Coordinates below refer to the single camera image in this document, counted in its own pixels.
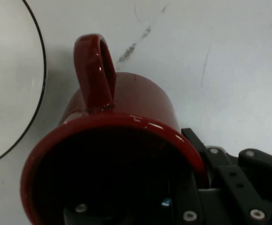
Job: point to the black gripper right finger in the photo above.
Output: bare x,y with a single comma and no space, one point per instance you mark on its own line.
243,187

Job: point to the white plate with black rim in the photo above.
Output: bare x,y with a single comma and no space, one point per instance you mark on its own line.
9,82

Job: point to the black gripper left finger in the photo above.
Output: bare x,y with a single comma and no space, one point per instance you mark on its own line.
187,201

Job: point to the red ceramic mug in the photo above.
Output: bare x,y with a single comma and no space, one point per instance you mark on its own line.
135,98

